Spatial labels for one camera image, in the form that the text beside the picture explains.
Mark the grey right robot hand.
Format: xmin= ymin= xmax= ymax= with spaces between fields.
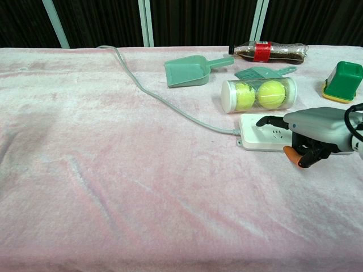
xmin=255 ymin=107 xmax=356 ymax=169

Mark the white power strip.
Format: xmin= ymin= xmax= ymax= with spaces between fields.
xmin=236 ymin=113 xmax=357 ymax=156

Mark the green hand brush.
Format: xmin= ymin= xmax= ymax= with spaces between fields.
xmin=234 ymin=65 xmax=298 ymax=81

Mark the yellow tennis ball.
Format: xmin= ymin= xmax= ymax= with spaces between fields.
xmin=257 ymin=80 xmax=287 ymax=110
xmin=234 ymin=82 xmax=256 ymax=112

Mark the cola bottle with red label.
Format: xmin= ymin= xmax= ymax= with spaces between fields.
xmin=228 ymin=40 xmax=309 ymax=65

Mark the clear tennis ball tube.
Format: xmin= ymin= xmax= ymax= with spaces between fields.
xmin=221 ymin=76 xmax=298 ymax=114

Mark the green plastic dustpan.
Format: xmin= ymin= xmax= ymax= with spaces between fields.
xmin=164 ymin=55 xmax=235 ymax=88

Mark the black pleated curtain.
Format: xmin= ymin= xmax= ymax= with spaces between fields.
xmin=0 ymin=0 xmax=363 ymax=49

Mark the pink plush table cloth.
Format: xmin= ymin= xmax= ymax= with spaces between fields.
xmin=0 ymin=44 xmax=363 ymax=272

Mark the black robot wrist cable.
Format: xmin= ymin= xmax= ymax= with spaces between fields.
xmin=344 ymin=103 xmax=363 ymax=135

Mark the white frame post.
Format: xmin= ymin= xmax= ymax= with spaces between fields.
xmin=41 ymin=0 xmax=70 ymax=49
xmin=137 ymin=0 xmax=155 ymax=48
xmin=249 ymin=0 xmax=270 ymax=43

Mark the grey power cable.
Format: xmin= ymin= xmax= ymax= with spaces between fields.
xmin=96 ymin=45 xmax=241 ymax=136

